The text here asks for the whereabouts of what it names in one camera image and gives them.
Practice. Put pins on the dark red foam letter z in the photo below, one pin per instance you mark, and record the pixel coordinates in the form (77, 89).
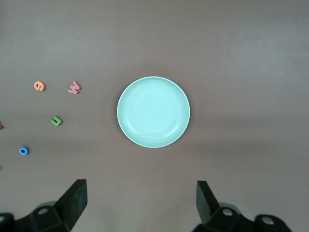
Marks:
(1, 126)

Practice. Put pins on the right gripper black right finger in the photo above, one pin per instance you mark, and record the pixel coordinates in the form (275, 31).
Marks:
(206, 205)

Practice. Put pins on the pink foam letter w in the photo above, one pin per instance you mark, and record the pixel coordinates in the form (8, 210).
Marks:
(74, 89)

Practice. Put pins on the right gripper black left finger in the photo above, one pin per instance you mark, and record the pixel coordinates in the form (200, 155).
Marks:
(74, 200)

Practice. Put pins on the green plate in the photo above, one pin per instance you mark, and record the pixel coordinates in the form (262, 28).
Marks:
(153, 111)

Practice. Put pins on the blue foam letter o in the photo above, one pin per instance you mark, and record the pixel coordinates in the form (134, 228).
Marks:
(27, 151)

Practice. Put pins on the green foam letter n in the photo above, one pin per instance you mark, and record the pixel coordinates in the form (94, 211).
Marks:
(54, 122)

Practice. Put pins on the orange foam letter e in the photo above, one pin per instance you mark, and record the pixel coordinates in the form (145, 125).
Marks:
(42, 87)

